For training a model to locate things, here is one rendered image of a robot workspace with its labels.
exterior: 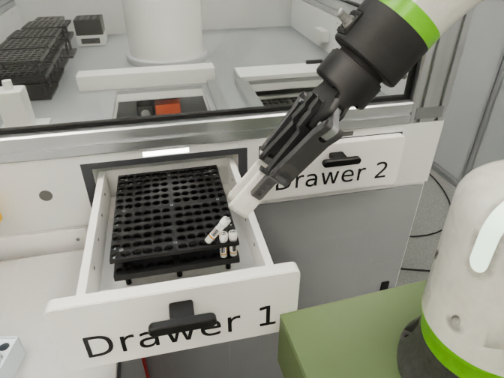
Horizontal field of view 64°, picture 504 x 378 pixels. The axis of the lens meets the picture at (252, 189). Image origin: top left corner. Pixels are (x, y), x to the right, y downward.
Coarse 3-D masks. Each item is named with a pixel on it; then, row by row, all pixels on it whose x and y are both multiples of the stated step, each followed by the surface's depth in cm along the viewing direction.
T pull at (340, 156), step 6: (330, 156) 76; (336, 156) 76; (342, 156) 76; (354, 156) 75; (324, 162) 74; (330, 162) 74; (336, 162) 74; (342, 162) 74; (348, 162) 75; (354, 162) 75; (360, 162) 75
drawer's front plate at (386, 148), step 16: (336, 144) 76; (352, 144) 77; (368, 144) 78; (384, 144) 79; (400, 144) 80; (320, 160) 78; (368, 160) 80; (384, 160) 81; (304, 176) 79; (320, 176) 80; (352, 176) 81; (368, 176) 82; (272, 192) 79; (288, 192) 80; (304, 192) 81; (320, 192) 82
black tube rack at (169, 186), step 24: (192, 168) 74; (216, 168) 75; (120, 192) 68; (144, 192) 68; (168, 192) 68; (192, 192) 68; (216, 192) 68; (120, 216) 63; (144, 216) 62; (168, 216) 63; (192, 216) 62; (216, 216) 62; (120, 240) 57; (144, 240) 57; (168, 240) 63; (120, 264) 58; (144, 264) 57; (168, 264) 58; (192, 264) 57; (216, 264) 58
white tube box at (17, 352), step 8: (8, 336) 56; (16, 336) 56; (0, 344) 55; (8, 344) 56; (16, 344) 56; (0, 352) 54; (8, 352) 54; (16, 352) 56; (24, 352) 58; (8, 360) 54; (16, 360) 56; (0, 368) 52; (8, 368) 54; (16, 368) 56; (0, 376) 52; (8, 376) 54
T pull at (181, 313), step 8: (176, 304) 46; (184, 304) 46; (192, 304) 46; (176, 312) 45; (184, 312) 45; (192, 312) 45; (168, 320) 44; (176, 320) 44; (184, 320) 44; (192, 320) 44; (200, 320) 44; (208, 320) 45; (216, 320) 45; (152, 328) 44; (160, 328) 44; (168, 328) 44; (176, 328) 44; (184, 328) 44; (192, 328) 45; (152, 336) 44
